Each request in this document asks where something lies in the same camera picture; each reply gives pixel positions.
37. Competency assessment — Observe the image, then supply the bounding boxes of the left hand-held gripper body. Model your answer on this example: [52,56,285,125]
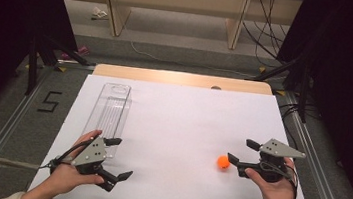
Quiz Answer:
[70,133,110,178]

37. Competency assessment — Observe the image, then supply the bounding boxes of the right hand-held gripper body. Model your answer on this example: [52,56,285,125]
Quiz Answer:
[237,134,308,187]

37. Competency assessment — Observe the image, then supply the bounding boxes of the orange ball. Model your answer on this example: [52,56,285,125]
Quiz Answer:
[216,154,232,171]

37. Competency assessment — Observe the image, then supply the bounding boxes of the clear plastic tray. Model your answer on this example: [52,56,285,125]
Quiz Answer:
[80,80,135,160]

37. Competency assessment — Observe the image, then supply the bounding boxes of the person's left hand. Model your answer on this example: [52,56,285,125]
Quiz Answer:
[47,124,110,199]

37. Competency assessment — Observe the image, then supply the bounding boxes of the person's right hand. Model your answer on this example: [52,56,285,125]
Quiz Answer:
[242,153,303,199]

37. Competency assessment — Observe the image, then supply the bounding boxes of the black tripod stand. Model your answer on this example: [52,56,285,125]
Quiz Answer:
[23,29,101,104]
[242,52,315,124]

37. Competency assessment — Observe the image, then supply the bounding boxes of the white paper sheet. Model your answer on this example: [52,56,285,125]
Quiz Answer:
[26,68,329,199]

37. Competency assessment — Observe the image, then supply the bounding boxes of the wooden table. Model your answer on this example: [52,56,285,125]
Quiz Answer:
[92,62,275,97]

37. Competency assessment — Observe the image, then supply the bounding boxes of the pink object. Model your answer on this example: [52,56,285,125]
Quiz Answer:
[60,42,91,64]

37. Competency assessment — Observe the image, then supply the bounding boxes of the wooden shelf unit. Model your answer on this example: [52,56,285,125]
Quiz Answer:
[50,0,304,58]

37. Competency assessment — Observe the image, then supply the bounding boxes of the white crumpled item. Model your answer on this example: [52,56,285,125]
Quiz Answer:
[90,5,109,22]

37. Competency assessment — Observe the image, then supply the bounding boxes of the black right wrist cord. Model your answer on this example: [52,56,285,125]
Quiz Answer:
[267,162,302,199]

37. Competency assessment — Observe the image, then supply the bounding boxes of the black wrist cord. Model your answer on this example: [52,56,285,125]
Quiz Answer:
[267,162,302,199]
[38,133,94,175]

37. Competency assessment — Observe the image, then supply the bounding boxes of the black left wrist cord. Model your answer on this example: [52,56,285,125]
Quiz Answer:
[38,133,94,175]

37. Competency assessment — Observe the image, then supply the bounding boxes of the black floor cables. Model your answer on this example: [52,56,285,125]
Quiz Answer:
[277,100,303,122]

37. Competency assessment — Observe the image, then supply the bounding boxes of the metal floor rail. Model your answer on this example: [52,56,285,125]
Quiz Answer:
[273,91,353,199]
[0,54,61,199]

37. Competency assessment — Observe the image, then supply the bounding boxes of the bundle of black cables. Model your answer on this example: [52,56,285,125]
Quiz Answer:
[237,0,294,70]

